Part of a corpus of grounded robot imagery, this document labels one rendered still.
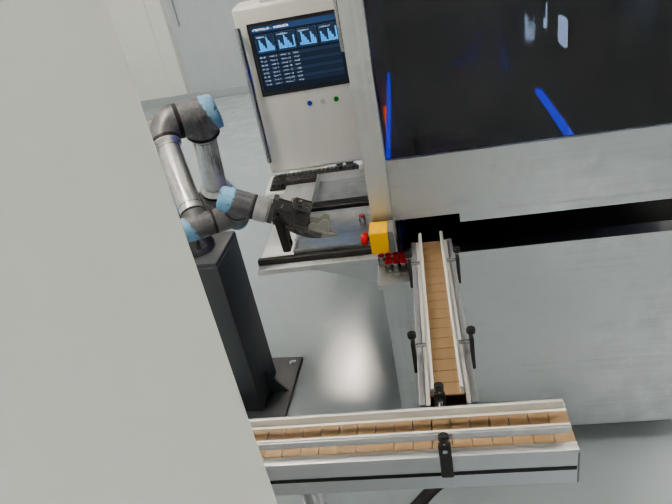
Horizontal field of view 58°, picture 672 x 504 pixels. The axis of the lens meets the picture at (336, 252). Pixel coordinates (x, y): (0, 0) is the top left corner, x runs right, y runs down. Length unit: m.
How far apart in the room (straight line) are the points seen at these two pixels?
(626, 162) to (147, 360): 1.68
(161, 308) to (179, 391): 0.05
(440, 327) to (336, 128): 1.49
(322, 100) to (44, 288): 2.56
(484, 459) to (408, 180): 0.86
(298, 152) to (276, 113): 0.21
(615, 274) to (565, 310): 0.19
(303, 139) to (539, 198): 1.32
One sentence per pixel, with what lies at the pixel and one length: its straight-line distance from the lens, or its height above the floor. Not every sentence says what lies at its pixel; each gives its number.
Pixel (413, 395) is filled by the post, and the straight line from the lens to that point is 2.28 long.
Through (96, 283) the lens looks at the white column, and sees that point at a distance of 0.28.
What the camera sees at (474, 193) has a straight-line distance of 1.83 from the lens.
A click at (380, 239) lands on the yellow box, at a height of 1.01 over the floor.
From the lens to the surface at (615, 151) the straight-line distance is 1.86.
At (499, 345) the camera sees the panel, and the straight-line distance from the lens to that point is 2.15.
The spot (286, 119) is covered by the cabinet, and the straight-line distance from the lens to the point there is 2.83.
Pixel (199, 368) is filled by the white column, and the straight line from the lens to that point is 0.38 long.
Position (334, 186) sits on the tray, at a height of 0.88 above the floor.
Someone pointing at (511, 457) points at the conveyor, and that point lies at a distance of 1.26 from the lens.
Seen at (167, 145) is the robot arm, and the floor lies 1.30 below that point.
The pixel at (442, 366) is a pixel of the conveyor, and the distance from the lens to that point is 1.43.
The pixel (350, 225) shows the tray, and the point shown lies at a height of 0.88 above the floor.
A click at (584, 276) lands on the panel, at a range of 2.04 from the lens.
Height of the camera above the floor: 1.89
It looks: 30 degrees down
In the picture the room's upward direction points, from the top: 11 degrees counter-clockwise
